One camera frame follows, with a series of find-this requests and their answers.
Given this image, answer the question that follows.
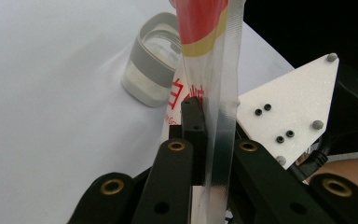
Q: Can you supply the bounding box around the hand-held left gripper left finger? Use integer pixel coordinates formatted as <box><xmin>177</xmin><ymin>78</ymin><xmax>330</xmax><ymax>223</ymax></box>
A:
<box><xmin>169</xmin><ymin>96</ymin><xmax>208</xmax><ymax>187</ymax></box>

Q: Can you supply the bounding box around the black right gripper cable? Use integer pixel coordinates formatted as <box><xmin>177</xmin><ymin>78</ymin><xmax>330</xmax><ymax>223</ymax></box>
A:
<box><xmin>288</xmin><ymin>133</ymin><xmax>332</xmax><ymax>183</ymax></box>

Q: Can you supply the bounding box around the white table sheet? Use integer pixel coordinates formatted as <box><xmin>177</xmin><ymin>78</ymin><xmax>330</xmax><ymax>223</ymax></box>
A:
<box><xmin>0</xmin><ymin>0</ymin><xmax>295</xmax><ymax>224</ymax></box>

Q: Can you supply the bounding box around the white lidded container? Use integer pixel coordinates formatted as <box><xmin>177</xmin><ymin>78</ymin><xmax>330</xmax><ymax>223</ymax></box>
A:
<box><xmin>120</xmin><ymin>11</ymin><xmax>183</xmax><ymax>109</ymax></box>

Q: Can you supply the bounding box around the red and white spout pouch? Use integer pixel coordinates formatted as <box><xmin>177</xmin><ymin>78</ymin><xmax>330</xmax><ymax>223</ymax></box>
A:
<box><xmin>159</xmin><ymin>0</ymin><xmax>246</xmax><ymax>224</ymax></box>

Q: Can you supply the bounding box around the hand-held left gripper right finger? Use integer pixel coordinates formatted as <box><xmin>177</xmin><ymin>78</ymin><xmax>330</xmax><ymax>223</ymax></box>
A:
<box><xmin>235</xmin><ymin>122</ymin><xmax>250</xmax><ymax>145</ymax></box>

